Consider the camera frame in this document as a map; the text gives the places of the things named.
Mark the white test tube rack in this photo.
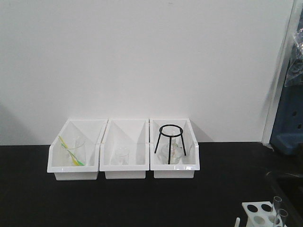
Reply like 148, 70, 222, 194
234, 201, 287, 227

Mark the black metal tripod stand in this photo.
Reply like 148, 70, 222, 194
154, 124, 187, 165

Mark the white storage bin middle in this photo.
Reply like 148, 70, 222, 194
99, 119, 150, 179

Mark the white storage bin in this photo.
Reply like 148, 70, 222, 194
150, 118, 200, 178
99, 119, 150, 179
47, 119, 108, 181

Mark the white storage bin right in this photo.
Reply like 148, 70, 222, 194
150, 118, 200, 178

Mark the glass flask in right bin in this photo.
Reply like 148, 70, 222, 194
157, 134, 184, 164

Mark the glass beaker in middle bin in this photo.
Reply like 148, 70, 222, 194
114, 148, 129, 165

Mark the glass beaker in bin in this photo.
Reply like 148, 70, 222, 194
114, 148, 129, 165
61, 136, 86, 166

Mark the glass beaker in left bin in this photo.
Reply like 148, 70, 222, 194
61, 136, 86, 166

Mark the white storage bin left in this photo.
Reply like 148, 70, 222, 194
47, 119, 108, 181

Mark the blue plastic equipment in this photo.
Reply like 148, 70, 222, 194
270, 10, 303, 156

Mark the clear plastic bag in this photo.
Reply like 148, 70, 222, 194
285, 23, 303, 87

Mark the white vertical frame post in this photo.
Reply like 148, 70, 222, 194
261, 0, 303, 146

